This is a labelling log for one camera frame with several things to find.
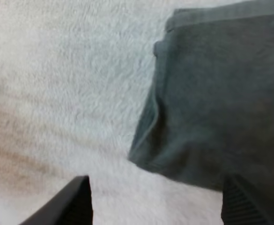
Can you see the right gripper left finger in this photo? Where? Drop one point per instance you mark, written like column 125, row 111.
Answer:
column 68, row 206

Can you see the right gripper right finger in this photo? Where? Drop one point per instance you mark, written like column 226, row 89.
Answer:
column 239, row 206

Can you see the grey-green towel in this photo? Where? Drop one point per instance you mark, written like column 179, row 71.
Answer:
column 216, row 98

